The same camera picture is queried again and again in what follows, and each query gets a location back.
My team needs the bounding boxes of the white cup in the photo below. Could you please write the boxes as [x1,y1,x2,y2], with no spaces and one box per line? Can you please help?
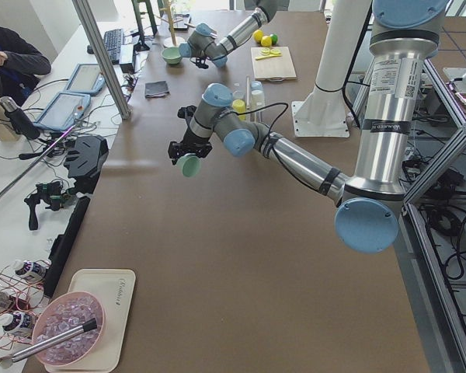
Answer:
[251,89,265,110]

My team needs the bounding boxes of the white wire cup rack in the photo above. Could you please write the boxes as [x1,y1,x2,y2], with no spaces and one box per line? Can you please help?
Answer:
[243,75,263,122]

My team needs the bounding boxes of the yellow lemon near board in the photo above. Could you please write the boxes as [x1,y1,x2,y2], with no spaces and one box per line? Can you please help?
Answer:
[260,35,273,47]

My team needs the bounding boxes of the mint green cup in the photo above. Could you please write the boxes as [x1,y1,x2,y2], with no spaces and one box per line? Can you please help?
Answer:
[177,153,201,177]

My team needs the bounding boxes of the pink bowl of ice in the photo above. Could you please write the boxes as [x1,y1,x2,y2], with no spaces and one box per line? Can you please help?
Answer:
[32,291,105,367]

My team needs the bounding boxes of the yellow lemon outer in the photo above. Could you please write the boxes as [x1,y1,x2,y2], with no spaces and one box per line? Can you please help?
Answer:
[252,29,264,44]

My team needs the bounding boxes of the light blue cup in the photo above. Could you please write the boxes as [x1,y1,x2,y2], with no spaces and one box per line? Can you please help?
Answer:
[250,81,263,91]

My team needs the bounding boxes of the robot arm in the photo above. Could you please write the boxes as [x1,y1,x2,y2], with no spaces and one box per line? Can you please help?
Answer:
[178,0,290,69]
[168,1,446,253]

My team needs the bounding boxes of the blue teach pendant far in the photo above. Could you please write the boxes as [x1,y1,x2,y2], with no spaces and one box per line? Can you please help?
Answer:
[65,64,105,96]

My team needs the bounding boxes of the black keyboard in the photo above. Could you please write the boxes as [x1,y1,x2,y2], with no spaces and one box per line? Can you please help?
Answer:
[103,29,124,64]

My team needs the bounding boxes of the grey cup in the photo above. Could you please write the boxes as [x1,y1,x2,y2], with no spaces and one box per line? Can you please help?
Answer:
[232,90,245,100]

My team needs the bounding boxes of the aluminium frame post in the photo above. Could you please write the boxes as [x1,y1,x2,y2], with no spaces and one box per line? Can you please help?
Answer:
[72,0,130,120]

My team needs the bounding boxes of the person in dark sweater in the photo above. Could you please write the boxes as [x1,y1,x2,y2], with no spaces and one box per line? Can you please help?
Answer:
[0,26,51,106]

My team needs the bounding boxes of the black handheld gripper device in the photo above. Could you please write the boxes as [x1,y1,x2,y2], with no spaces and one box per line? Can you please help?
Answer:
[24,181,77,231]

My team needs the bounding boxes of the grey folded cloth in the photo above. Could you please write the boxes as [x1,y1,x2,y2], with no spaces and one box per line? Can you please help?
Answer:
[144,81,169,98]

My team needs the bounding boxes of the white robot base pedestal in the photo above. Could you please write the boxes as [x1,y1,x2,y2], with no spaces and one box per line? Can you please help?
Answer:
[292,0,372,138]

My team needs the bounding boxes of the wooden mug tree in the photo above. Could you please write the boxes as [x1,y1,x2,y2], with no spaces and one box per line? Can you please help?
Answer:
[155,0,186,48]

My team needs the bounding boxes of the green bowl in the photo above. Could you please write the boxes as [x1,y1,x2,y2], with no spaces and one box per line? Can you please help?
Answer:
[161,47,182,65]

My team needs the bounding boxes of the blue teach pendant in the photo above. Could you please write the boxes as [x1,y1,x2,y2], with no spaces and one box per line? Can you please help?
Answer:
[65,64,105,96]
[33,91,91,131]

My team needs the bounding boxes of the metal tongs handle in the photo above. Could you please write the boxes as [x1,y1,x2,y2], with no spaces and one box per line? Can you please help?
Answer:
[0,318,98,365]

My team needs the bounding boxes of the wooden cutting board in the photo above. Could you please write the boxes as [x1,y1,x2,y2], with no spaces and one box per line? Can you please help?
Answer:
[250,47,297,81]

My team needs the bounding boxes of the green lime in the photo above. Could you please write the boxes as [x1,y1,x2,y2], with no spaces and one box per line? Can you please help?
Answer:
[270,33,278,45]

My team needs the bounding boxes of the yellow cup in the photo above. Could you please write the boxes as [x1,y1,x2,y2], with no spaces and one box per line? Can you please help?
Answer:
[231,99,246,120]

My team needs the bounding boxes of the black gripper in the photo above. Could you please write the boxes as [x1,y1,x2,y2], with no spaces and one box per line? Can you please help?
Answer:
[168,137,213,166]
[190,58,209,69]

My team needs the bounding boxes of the cream plastic tray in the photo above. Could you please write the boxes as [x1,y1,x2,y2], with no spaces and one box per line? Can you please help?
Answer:
[57,269,136,372]

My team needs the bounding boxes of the blue teach pendant near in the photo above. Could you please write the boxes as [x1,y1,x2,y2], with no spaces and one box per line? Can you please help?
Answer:
[33,91,91,131]

